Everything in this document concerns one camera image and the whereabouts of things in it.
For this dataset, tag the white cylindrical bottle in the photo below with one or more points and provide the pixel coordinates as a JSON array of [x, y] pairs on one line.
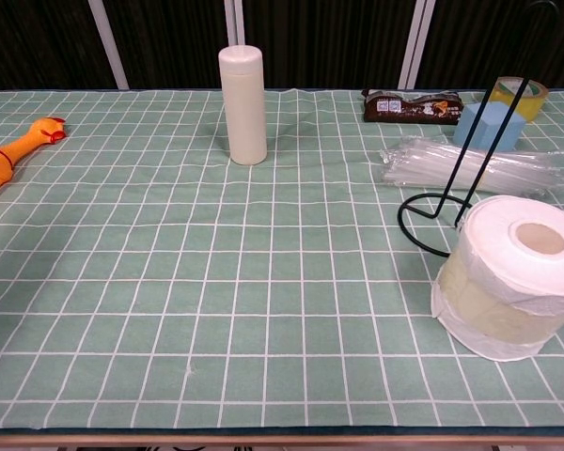
[[242, 108]]

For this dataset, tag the black folding partition screen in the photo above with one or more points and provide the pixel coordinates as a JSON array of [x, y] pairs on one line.
[[319, 42]]

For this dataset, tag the clear bag of straws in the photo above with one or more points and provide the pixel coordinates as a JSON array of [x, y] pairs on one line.
[[418, 164]]

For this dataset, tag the yellow packing tape roll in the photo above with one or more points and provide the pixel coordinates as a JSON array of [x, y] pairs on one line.
[[538, 101]]

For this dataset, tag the white paper towel roll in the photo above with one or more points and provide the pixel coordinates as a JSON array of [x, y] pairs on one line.
[[489, 282]]

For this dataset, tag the blue foam cube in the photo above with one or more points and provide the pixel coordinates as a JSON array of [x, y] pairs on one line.
[[470, 129]]

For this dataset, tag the brown snack packet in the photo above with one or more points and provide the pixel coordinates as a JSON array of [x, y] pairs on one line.
[[409, 110]]

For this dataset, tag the yellow rubber chicken toy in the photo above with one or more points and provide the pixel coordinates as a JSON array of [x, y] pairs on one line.
[[0, 160]]

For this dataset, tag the green grid tablecloth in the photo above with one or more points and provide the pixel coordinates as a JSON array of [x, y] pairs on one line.
[[216, 282]]

